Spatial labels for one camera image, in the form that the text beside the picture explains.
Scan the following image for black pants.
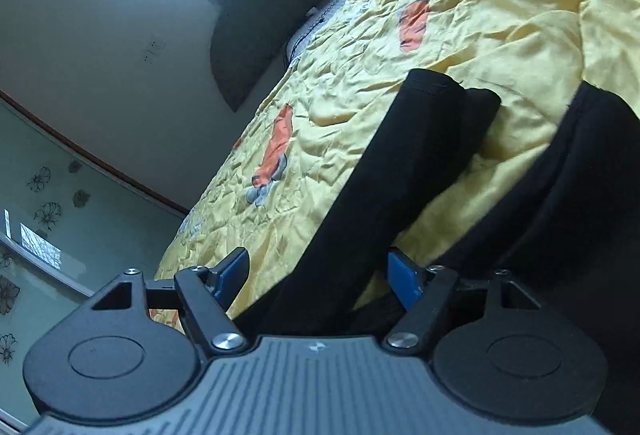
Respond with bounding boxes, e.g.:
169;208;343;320
232;69;640;416

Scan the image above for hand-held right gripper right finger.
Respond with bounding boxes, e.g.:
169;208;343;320
387;249;545;357

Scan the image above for flower-print glass wardrobe door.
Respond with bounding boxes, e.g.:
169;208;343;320
0;99;189;431

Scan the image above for grey mattress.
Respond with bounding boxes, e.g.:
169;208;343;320
285;0;383;66

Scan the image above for yellow printed blanket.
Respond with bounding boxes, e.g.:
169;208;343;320
150;0;640;332

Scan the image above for dark padded headboard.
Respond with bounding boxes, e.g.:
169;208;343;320
205;0;417;114

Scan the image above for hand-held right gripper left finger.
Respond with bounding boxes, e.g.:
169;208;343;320
88;247;250;357

